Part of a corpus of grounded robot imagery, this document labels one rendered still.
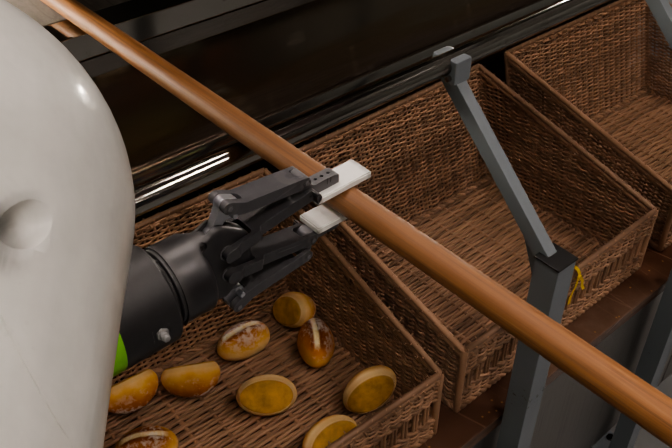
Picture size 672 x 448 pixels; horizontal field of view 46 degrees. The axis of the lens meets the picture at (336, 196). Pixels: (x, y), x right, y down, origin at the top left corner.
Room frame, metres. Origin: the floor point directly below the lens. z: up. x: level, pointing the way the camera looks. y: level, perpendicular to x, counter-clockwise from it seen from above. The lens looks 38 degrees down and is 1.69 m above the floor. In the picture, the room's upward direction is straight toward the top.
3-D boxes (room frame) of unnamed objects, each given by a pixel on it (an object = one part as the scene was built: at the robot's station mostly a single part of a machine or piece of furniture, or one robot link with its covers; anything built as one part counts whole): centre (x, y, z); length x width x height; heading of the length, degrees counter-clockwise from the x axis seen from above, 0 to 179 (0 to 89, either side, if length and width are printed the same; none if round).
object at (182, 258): (0.53, 0.12, 1.20); 0.09 x 0.07 x 0.08; 131
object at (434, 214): (1.19, -0.25, 0.72); 0.56 x 0.49 x 0.28; 131
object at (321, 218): (0.63, 0.00, 1.18); 0.07 x 0.03 x 0.01; 131
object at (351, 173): (0.63, 0.00, 1.21); 0.07 x 0.03 x 0.01; 131
